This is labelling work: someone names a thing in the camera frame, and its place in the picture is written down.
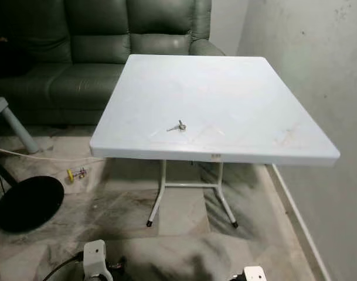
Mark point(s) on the black round stand base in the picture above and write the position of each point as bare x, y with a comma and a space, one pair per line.
29, 205

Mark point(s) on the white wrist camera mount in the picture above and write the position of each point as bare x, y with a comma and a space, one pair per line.
254, 275
95, 257

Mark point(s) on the green leather sofa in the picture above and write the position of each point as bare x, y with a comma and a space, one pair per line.
96, 82

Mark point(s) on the white plastic folding table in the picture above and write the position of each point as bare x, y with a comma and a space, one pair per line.
225, 99

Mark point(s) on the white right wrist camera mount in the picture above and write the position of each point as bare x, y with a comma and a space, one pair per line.
254, 275

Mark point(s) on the silver key bunch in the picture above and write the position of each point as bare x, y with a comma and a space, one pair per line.
179, 125

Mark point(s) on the grey metal pole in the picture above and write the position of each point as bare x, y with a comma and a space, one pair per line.
20, 132

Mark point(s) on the small yellow red toy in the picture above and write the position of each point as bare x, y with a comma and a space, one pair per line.
70, 174

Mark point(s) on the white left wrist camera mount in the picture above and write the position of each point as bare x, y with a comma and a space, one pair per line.
95, 257

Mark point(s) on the white skirting board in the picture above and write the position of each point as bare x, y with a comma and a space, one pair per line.
298, 222

